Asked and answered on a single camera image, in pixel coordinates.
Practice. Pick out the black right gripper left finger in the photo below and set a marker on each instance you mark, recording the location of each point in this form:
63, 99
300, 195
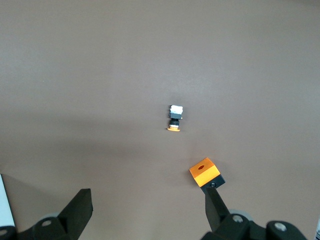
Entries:
75, 212

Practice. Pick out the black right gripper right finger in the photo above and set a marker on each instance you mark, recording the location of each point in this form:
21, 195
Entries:
216, 215

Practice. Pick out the yellow push button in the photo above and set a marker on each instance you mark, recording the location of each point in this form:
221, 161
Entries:
175, 115

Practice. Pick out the white drawer cabinet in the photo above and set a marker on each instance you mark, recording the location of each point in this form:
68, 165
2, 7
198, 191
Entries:
3, 200

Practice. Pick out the orange box with black base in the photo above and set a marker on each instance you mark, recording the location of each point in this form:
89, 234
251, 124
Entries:
203, 172

